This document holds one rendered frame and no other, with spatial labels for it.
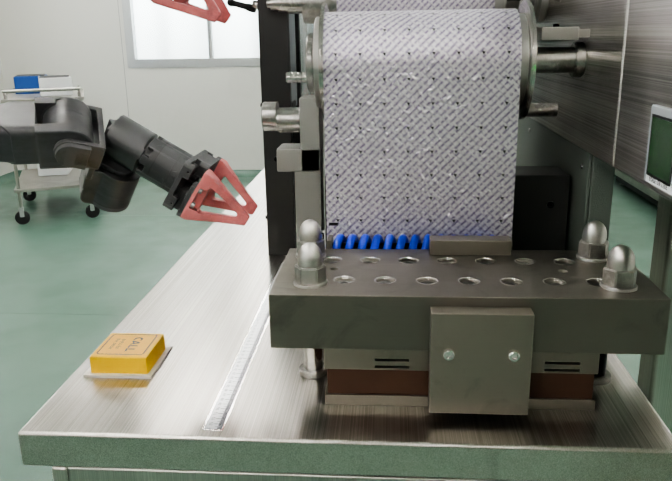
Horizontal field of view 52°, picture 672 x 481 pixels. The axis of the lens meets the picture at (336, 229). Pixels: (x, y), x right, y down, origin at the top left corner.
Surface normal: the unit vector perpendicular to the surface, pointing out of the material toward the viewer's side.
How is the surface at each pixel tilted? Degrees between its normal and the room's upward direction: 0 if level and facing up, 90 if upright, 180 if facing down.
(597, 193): 90
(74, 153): 122
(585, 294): 0
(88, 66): 90
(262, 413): 0
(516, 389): 90
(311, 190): 90
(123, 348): 0
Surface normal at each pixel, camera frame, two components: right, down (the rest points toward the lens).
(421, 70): -0.07, 0.27
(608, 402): -0.02, -0.96
